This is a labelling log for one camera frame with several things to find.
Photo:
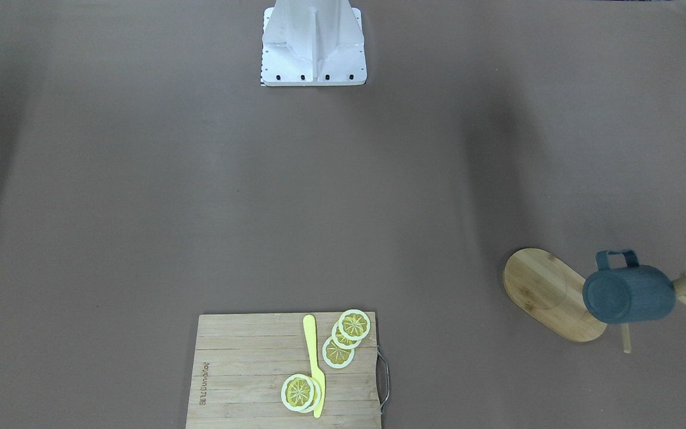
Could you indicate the dark blue mug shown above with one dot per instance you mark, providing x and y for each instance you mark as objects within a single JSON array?
[{"x": 623, "y": 291}]

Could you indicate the wooden cup storage rack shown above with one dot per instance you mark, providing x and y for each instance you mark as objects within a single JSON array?
[{"x": 551, "y": 292}]

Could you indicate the overlapping lemon slices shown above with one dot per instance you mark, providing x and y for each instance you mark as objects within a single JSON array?
[{"x": 347, "y": 333}]

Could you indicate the yellow plastic knife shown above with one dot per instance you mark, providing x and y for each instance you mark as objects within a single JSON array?
[{"x": 311, "y": 337}]

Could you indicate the wooden cutting board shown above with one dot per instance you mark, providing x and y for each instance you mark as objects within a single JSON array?
[{"x": 242, "y": 360}]

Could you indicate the single lemon slice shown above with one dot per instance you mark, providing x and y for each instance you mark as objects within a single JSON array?
[{"x": 300, "y": 393}]

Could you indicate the white pedestal column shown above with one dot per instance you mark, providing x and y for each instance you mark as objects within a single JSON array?
[{"x": 313, "y": 43}]

